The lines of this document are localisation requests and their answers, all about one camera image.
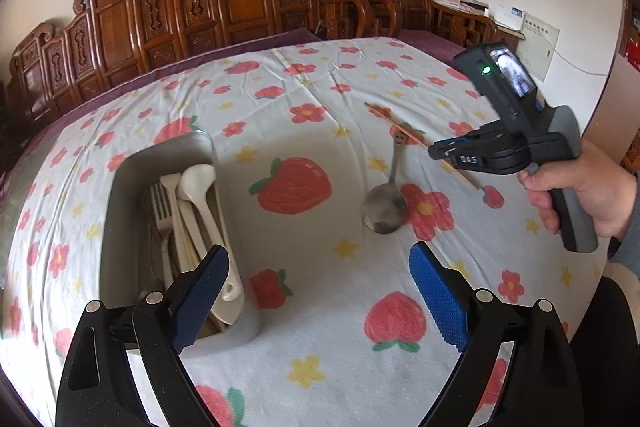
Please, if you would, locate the white wall box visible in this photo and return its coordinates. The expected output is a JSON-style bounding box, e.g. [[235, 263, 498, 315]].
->
[[519, 11, 562, 82]]

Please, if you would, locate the person's right hand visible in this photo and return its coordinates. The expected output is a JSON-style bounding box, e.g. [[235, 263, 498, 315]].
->
[[517, 139, 637, 240]]

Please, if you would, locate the white spoon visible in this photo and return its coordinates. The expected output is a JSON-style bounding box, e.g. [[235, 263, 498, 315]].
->
[[177, 163, 227, 268], [159, 173, 247, 329]]

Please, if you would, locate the strawberry flower print sheet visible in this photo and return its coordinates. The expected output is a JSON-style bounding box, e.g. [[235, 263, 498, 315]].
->
[[0, 37, 610, 427]]

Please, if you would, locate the brown patterned wooden chopstick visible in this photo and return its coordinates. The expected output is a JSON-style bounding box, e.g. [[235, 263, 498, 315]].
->
[[205, 308, 225, 338]]

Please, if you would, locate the brown board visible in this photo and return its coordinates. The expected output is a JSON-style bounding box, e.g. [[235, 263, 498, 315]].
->
[[582, 52, 640, 170]]

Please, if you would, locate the long carved wooden bench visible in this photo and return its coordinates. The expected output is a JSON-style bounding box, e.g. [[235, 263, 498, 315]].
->
[[5, 0, 401, 134]]

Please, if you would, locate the person's dark trouser leg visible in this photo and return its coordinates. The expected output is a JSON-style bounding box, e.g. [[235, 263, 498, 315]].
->
[[569, 274, 640, 427]]

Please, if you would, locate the white cable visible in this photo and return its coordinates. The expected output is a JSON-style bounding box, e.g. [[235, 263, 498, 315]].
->
[[549, 49, 613, 78]]

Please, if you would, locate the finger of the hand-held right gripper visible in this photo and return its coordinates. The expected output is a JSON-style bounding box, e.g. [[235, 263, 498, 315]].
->
[[450, 131, 506, 148], [427, 142, 490, 171]]

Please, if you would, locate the grey rectangular tray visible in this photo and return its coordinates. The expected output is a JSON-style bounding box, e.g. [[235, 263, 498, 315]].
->
[[99, 130, 262, 349]]

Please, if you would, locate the metal spoon with smiley handle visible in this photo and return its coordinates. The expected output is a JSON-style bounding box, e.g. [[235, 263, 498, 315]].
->
[[361, 130, 408, 235]]

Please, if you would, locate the pale chopstick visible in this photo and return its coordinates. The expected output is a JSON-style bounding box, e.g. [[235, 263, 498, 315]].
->
[[213, 188, 234, 260]]

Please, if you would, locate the stack of papers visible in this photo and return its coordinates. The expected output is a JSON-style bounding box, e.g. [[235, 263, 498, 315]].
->
[[459, 0, 527, 40]]

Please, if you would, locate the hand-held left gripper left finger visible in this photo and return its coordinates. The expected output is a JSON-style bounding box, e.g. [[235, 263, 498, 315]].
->
[[55, 244, 231, 427]]

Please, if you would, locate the white plastic fork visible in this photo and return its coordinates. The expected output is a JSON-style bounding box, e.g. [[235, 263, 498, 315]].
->
[[149, 183, 177, 290]]

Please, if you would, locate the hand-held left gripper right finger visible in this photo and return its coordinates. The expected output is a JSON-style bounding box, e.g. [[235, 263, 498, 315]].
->
[[409, 241, 586, 427]]

